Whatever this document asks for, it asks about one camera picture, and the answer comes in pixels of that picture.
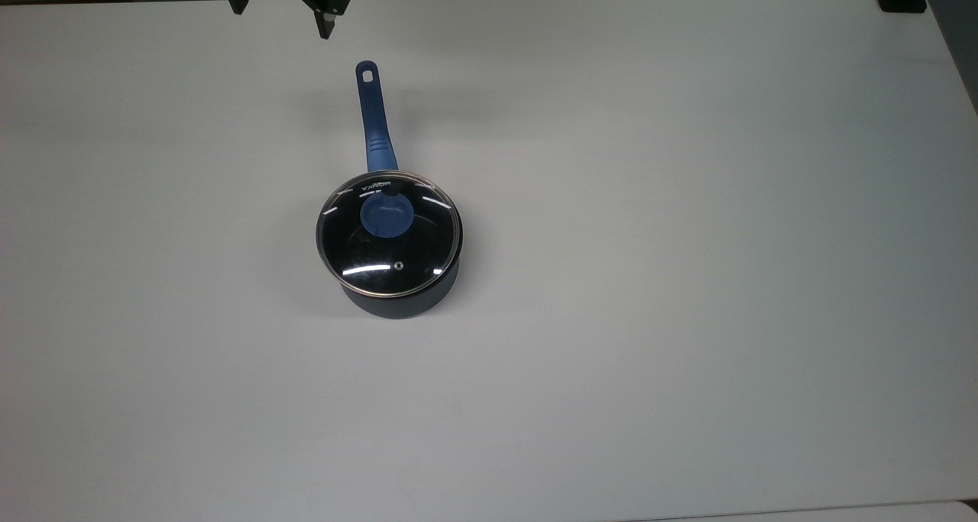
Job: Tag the glass lid with blue knob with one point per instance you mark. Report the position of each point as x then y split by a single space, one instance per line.
387 235

